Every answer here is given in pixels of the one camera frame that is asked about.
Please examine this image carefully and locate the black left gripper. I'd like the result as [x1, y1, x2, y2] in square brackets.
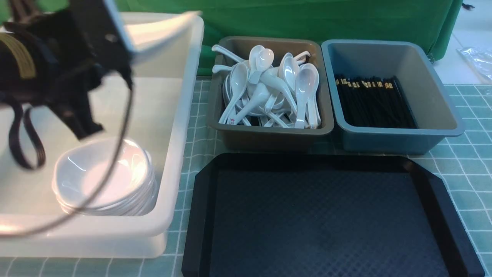
[1, 0, 133, 141]

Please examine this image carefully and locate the clear plastic bag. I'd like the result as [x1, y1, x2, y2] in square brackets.
[457, 47, 492, 84]

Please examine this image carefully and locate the stack of white bowls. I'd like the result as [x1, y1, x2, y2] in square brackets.
[52, 136, 158, 216]

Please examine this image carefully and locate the black plastic serving tray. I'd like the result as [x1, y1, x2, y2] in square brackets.
[181, 153, 485, 277]

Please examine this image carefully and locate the large white square plate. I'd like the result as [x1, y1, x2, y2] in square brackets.
[125, 11, 201, 65]

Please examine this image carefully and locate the brown plastic spoon bin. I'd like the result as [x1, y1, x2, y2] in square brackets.
[207, 36, 335, 152]

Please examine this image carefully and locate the grey-blue plastic chopstick bin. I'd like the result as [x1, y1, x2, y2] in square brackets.
[321, 39, 465, 154]

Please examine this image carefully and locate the pile of white spoons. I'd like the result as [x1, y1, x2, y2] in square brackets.
[211, 45, 322, 129]

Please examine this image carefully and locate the bundle of black chopsticks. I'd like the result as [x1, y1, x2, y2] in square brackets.
[334, 74, 418, 128]

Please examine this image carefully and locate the large white plastic tub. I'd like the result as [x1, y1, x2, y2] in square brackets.
[1, 17, 204, 259]

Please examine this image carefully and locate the teal checkered tablecloth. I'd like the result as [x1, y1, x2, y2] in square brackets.
[1, 77, 492, 277]

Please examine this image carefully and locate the green cloth backdrop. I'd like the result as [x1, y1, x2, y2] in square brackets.
[0, 0, 462, 77]

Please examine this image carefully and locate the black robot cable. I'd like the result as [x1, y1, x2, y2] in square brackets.
[0, 73, 135, 237]

